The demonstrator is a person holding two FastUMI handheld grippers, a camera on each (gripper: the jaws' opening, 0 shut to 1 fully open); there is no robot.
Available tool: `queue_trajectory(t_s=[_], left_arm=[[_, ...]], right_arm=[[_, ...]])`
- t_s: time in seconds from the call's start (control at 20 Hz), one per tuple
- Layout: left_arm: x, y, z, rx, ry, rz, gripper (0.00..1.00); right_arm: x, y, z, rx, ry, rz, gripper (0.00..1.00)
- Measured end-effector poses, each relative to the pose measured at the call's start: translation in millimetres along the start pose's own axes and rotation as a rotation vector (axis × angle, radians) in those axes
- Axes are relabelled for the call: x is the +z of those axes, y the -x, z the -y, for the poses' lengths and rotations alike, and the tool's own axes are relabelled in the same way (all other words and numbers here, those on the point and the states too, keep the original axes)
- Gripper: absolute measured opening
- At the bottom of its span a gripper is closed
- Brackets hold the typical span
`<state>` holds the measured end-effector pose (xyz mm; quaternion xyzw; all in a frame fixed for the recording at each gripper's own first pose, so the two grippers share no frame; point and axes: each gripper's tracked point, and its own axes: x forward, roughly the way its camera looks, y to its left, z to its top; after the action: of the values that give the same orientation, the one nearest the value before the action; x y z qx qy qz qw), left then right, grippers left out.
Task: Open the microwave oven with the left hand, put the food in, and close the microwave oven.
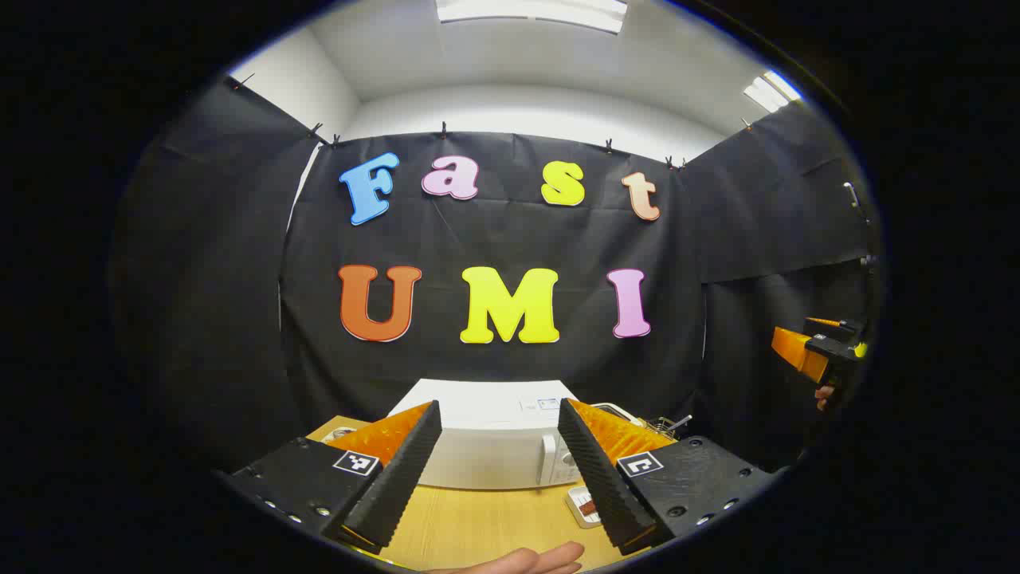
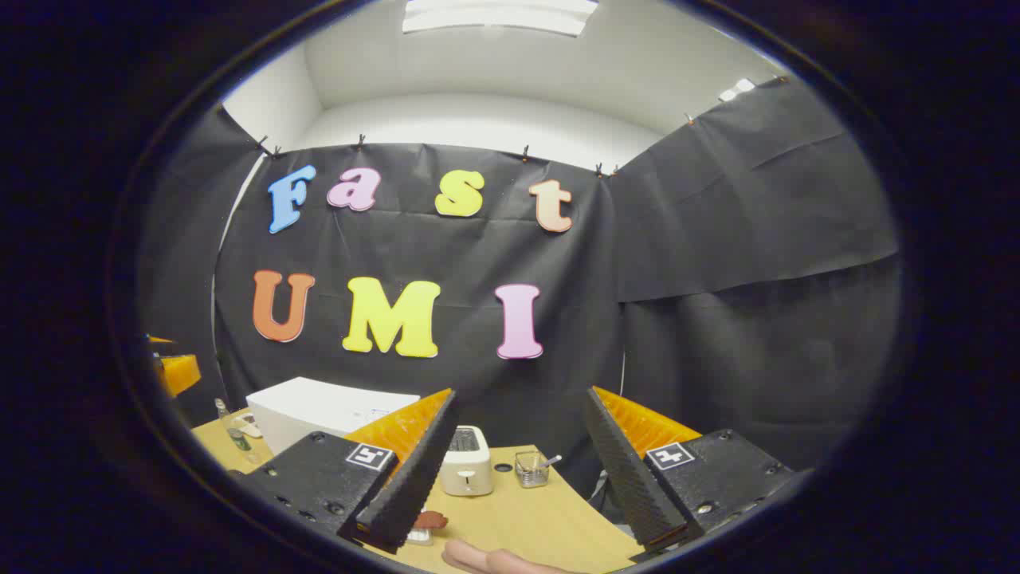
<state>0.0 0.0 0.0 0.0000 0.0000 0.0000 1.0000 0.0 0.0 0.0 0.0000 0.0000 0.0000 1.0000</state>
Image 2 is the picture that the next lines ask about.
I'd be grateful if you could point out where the metal mesh holder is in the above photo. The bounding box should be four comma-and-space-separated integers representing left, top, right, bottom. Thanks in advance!
515, 450, 551, 489

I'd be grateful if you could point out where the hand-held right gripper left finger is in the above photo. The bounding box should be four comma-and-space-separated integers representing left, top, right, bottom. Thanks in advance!
239, 388, 461, 555

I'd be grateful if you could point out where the white toaster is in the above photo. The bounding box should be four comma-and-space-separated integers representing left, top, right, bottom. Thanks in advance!
440, 425, 495, 497

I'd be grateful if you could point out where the black backdrop cloth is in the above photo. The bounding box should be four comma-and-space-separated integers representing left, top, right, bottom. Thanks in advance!
135, 76, 905, 479

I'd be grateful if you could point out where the white microwave oven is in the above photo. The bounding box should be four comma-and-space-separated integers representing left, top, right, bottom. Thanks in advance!
245, 376, 421, 457

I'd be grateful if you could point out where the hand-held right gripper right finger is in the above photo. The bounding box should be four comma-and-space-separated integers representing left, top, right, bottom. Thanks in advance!
584, 386, 798, 555

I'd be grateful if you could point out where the long ceiling light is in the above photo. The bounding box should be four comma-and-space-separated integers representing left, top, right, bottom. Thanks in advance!
402, 0, 598, 37

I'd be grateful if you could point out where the clear plastic water bottle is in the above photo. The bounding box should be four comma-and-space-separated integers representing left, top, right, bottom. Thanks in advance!
214, 399, 252, 457

